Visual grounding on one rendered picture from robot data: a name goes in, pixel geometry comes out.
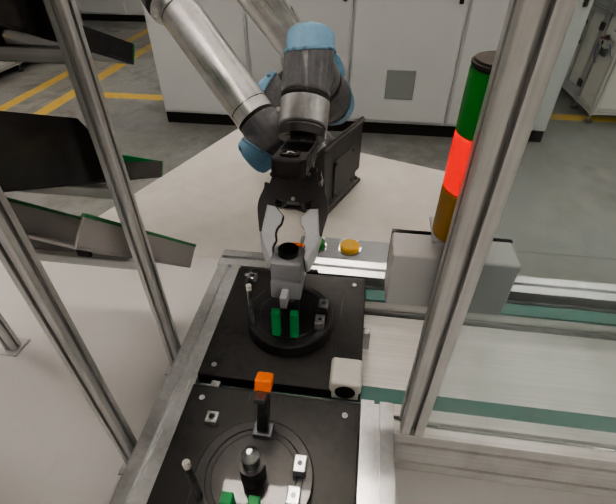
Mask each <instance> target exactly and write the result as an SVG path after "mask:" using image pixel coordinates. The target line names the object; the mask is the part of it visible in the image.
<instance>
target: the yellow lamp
mask: <svg viewBox="0 0 616 504"><path fill-rule="evenodd" d="M456 201H457V196H454V195H453V194H451V193H450V192H449V191H447V190H446V188H445V187H444V185H443V183H442V187H441V192H440V196H439V200H438V204H437V209H436V213H435V217H434V222H433V226H432V230H433V233H434V234H435V236H436V237H437V238H438V239H439V240H441V241H442V242H444V243H446V239H447V235H448V231H449V228H450V224H451V220H452V216H453V213H454V209H455V205H456Z"/></svg>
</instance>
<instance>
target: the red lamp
mask: <svg viewBox="0 0 616 504"><path fill-rule="evenodd" d="M471 145H472V141H469V140H467V139H465V138H463V137H462V136H460V135H459V134H458V133H457V131H456V129H455V132H454V136H453V140H452V144H451V149H450V153H449V157H448V162H447V166H446V170H445V174H444V179H443V185H444V187H445V188H446V190H447V191H449V192H450V193H451V194H453V195H454V196H457V197H458V194H459V190H460V186H461V182H462V179H463V175H464V171H465V167H466V164H467V160H468V156H469V152H470V149H471Z"/></svg>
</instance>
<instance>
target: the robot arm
mask: <svg viewBox="0 0 616 504"><path fill-rule="evenodd" d="M141 1H142V3H143V5H144V7H145V8H146V10H147V11H148V13H149V14H150V16H151V17H152V18H153V20H154V21H155V22H156V23H158V24H161V25H164V26H165V27H166V28H167V30H168V31H169V33H170V34H171V35H172V37H173V38H174V40H175V41H176V42H177V44H178V45H179V47H180V48H181V49H182V51H183V52H184V53H185V55H186V56H187V58H188V59H189V60H190V62H191V63H192V65H193V66H194V67H195V69H196V70H197V72H198V73H199V74H200V76H201V77H202V78H203V80H204V81H205V83H206V84H207V85H208V87H209V88H210V90H211V91H212V92H213V94H214V95H215V97H216V98H217V99H218V101H219V102H220V104H221V105H222V106H223V108H224V109H225V110H226V112H227V113H228V115H229V116H230V117H231V119H232V120H233V122H234V123H235V124H236V126H237V127H238V129H239V130H240V131H241V132H242V134H243V135H244V137H242V140H241V141H240V142H239V143H238V148H239V151H240V152H241V155H242V156H243V158H244V159H245V160H246V161H247V163H248V164H249V165H250V166H251V167H252V168H253V169H255V170H256V171H258V172H261V173H265V172H267V171H269V170H270V169H271V173H270V176H271V177H272V178H271V181H270V183H268V182H265V183H264V189H263V191H262V193H261V195H260V198H259V201H258V207H257V211H258V222H259V231H260V239H261V247H262V253H263V257H264V260H265V263H266V265H267V267H268V268H269V269H271V267H270V263H271V260H272V257H273V254H274V248H275V245H276V244H277V241H278V239H277V232H278V229H279V228H280V227H281V226H282V225H283V221H284V215H283V214H282V213H281V212H280V209H283V208H284V209H285V210H295V209H300V210H307V212H305V213H304V214H303V215H302V216H301V226H302V228H303V229H304V231H305V238H304V241H303V244H304V247H305V254H304V258H303V261H304V268H305V272H309V270H310V269H311V267H312V265H313V264H314V262H315V260H316V257H317V254H318V251H319V247H320V243H321V240H322V234H323V230H324V227H325V224H326V221H327V218H328V212H329V207H328V201H327V198H326V195H325V189H326V188H325V186H323V182H324V179H323V176H322V172H321V171H320V170H318V169H317V168H315V167H314V166H315V160H316V158H317V152H319V151H320V150H321V149H322V147H321V146H323V145H324V144H325V145H327V144H328V143H330V142H331V141H332V140H333V139H334V138H333V137H332V136H331V134H330V133H329V132H327V129H328V125H330V126H335V125H340V124H342V123H344V122H345V121H347V120H348V119H349V117H350V116H351V115H352V113H353V110H354V104H355V102H354V97H353V94H352V92H351V88H350V86H349V84H348V82H347V81H346V80H345V79H344V76H345V70H344V66H343V64H342V61H341V59H340V57H339V55H338V54H337V52H336V49H335V36H334V33H333V31H332V30H331V29H330V28H329V27H328V26H326V25H324V24H322V23H319V22H313V21H307V22H302V21H301V20H300V18H299V17H298V15H297V14H296V12H295V11H294V9H293V8H292V6H291V4H290V3H289V1H288V0H237V2H238V3H239V4H240V6H241V7H242V8H243V9H244V11H245V12H246V13H247V14H248V16H249V17H250V18H251V19H252V21H253V22H254V23H255V24H256V26H257V27H258V28H259V30H260V31H261V32H262V33H263V35H264V36H265V37H266V38H267V40H268V41H269V42H270V43H271V45H272V46H273V47H274V49H275V50H276V51H277V52H278V54H279V55H280V56H281V60H280V63H281V67H282V69H283V70H282V71H281V72H280V73H279V74H278V73H277V72H275V71H271V72H269V73H268V74H267V75H266V76H264V77H263V78H262V79H261V80H260V81H259V82H258V84H257V83H256V81H255V80H254V78H253V77H252V76H251V74H250V73H249V72H248V70H247V69H246V67H245V66H244V65H243V63H242V62H241V61H240V59H239V58H238V56H237V55H236V54H235V52H234V51H233V49H232V48H231V47H230V45H229V44H228V43H227V41H226V40H225V38H224V37H223V36H222V34H221V33H220V31H219V30H218V29H217V27H216V26H215V25H214V23H213V22H212V20H211V19H210V18H209V16H208V15H207V13H206V12H205V11H204V9H203V8H202V7H201V5H200V4H199V2H198V1H197V0H141Z"/></svg>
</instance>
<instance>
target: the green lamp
mask: <svg viewBox="0 0 616 504"><path fill-rule="evenodd" d="M489 76H490V74H487V73H484V72H481V71H479V70H477V69H475V68H474V67H473V65H472V64H471V65H470V67H469V72H468V76H467V80H466V84H465V89H464V93H463V97H462V102H461V106H460V110H459V114H458V119H457V123H456V131H457V133H458V134H459V135H460V136H462V137H463V138H465V139H467V140H469V141H473V137H474V134H475V130H476V126H477V122H478V119H479V115H480V111H481V107H482V104H483V100H484V96H485V92H486V89H487V85H488V81H489Z"/></svg>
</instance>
